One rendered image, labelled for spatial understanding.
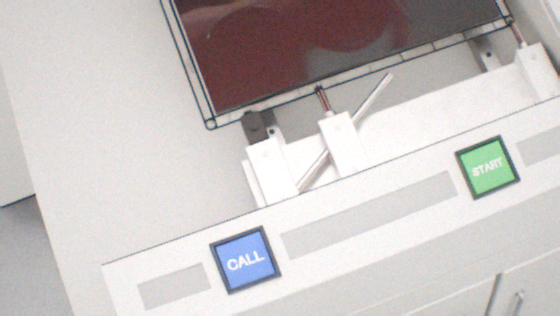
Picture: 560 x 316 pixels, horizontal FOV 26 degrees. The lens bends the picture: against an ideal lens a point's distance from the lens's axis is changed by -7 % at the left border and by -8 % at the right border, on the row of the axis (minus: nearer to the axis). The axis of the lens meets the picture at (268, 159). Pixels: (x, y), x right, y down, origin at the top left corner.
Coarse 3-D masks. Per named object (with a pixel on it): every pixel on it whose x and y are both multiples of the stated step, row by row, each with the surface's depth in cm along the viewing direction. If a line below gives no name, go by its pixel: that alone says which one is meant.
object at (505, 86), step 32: (512, 64) 140; (448, 96) 139; (480, 96) 139; (512, 96) 138; (384, 128) 138; (416, 128) 138; (448, 128) 137; (288, 160) 137; (384, 160) 136; (256, 192) 136
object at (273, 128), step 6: (264, 114) 143; (270, 114) 143; (264, 120) 143; (270, 120) 143; (276, 120) 143; (270, 126) 142; (276, 126) 142; (270, 132) 142; (276, 132) 142; (270, 138) 142; (282, 138) 142; (282, 144) 141
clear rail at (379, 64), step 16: (464, 32) 139; (480, 32) 139; (416, 48) 139; (432, 48) 139; (384, 64) 139; (320, 80) 138; (336, 80) 138; (352, 80) 139; (272, 96) 138; (288, 96) 138; (304, 96) 138; (240, 112) 137
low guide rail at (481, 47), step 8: (472, 40) 145; (480, 40) 145; (488, 40) 145; (472, 48) 146; (480, 48) 144; (488, 48) 144; (480, 56) 144; (488, 56) 144; (496, 56) 144; (480, 64) 145; (488, 64) 143; (496, 64) 143
